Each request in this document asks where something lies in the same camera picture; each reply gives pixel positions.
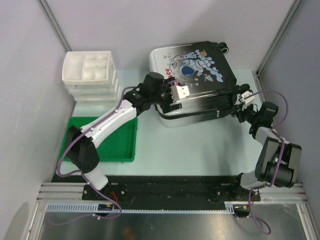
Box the aluminium frame rail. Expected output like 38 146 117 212
36 183 308 204

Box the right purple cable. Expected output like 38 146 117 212
242 89 291 236

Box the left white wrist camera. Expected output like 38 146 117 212
170 85 190 103

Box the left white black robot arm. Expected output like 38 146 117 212
61 72 190 200

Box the white stacked drawer organizer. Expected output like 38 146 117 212
61 51 121 108

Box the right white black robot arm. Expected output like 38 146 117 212
230 101 302 201

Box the grey slotted cable duct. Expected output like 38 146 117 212
46 202 234 214

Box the green plastic tray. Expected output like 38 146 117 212
58 116 138 163

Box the space astronaut hardshell suitcase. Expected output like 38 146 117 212
149 41 250 127

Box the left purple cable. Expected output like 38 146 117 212
46 77 178 227

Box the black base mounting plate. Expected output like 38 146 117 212
51 174 262 211

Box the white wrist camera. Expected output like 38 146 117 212
239 90 255 106
170 85 190 103

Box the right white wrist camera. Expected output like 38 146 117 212
239 90 255 106

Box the purple cable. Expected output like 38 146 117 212
46 77 178 227
242 89 291 236

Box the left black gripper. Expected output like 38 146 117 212
149 77 181 113

